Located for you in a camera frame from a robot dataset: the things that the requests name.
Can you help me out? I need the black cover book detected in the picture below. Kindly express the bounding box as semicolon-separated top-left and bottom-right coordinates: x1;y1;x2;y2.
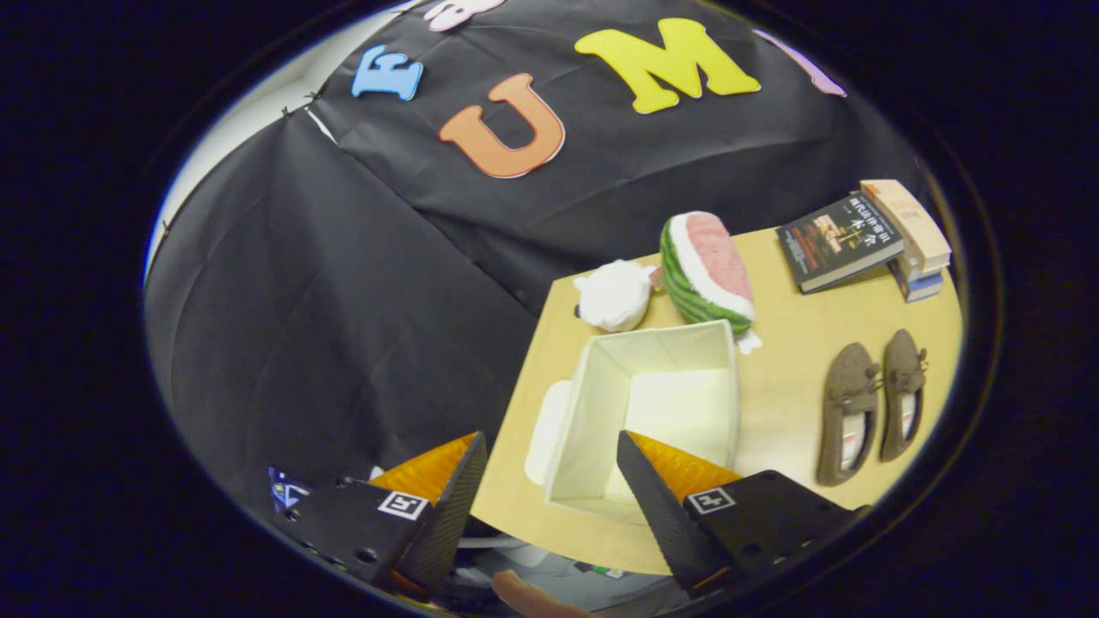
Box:
775;194;906;294

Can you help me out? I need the white plush toy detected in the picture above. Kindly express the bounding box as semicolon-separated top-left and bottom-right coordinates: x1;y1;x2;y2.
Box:
573;260;660;334

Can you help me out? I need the white cover book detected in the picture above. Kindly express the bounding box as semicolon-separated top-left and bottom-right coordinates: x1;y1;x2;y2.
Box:
893;256;947;289

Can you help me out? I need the brown moccasin shoe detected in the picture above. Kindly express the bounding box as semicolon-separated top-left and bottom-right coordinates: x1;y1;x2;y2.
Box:
816;342;883;488
878;329;929;463

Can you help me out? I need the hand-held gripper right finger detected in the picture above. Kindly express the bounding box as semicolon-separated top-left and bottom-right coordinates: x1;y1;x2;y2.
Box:
616;430;868;599

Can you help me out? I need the watermelon slice plush toy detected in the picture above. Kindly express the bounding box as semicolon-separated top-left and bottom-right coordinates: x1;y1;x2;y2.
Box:
659;211;763;354

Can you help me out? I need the beige cover book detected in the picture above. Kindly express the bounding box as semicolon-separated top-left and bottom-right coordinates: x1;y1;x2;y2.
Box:
859;179;952;274

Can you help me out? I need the blue cover book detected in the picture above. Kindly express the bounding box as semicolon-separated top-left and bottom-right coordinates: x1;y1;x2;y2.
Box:
897;270;944;304

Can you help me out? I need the cream fabric storage box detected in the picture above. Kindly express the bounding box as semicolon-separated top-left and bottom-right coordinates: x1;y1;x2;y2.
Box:
524;319;741;526

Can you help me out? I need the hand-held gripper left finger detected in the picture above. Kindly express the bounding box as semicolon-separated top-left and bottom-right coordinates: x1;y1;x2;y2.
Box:
276;431;489;602

